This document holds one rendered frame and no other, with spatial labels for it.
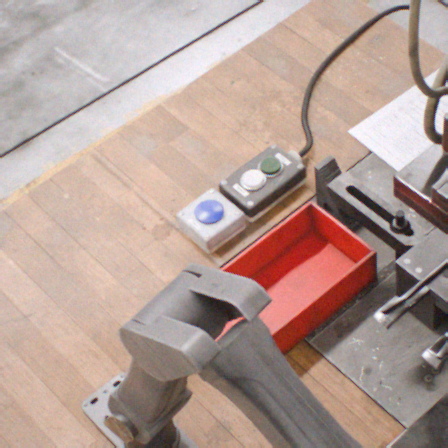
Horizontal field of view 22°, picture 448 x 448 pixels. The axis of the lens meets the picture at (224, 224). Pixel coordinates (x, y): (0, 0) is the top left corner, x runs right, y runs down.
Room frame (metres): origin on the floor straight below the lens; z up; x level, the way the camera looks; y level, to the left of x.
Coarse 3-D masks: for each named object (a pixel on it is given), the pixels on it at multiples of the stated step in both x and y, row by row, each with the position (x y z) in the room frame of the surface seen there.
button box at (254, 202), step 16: (336, 48) 1.30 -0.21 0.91; (320, 64) 1.27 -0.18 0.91; (304, 96) 1.21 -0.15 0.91; (304, 112) 1.18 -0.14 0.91; (304, 128) 1.15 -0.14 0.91; (272, 144) 1.10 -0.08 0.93; (256, 160) 1.08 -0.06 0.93; (288, 160) 1.07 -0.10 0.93; (240, 176) 1.06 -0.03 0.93; (272, 176) 1.05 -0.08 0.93; (288, 176) 1.04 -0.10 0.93; (304, 176) 1.05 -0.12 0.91; (224, 192) 1.04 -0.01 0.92; (240, 192) 1.03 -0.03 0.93; (256, 192) 1.02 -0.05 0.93; (272, 192) 1.02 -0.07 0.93; (288, 192) 1.04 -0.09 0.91; (240, 208) 1.01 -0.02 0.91; (256, 208) 1.00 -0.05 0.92
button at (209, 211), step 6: (198, 204) 1.02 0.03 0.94; (204, 204) 1.01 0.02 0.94; (210, 204) 1.01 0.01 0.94; (216, 204) 1.01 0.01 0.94; (198, 210) 1.00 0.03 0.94; (204, 210) 1.00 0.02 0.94; (210, 210) 1.00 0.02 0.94; (216, 210) 1.00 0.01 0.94; (222, 210) 1.00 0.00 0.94; (198, 216) 0.99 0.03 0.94; (204, 216) 0.99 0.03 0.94; (210, 216) 0.99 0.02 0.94; (216, 216) 0.99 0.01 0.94; (222, 216) 0.99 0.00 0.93; (204, 222) 0.98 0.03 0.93; (210, 222) 0.98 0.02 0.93
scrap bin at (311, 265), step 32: (288, 224) 0.94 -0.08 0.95; (320, 224) 0.95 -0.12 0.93; (256, 256) 0.91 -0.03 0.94; (288, 256) 0.93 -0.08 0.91; (320, 256) 0.92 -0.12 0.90; (352, 256) 0.90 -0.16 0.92; (288, 288) 0.88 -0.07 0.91; (320, 288) 0.87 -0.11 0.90; (352, 288) 0.85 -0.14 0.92; (288, 320) 0.79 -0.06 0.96; (320, 320) 0.81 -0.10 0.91
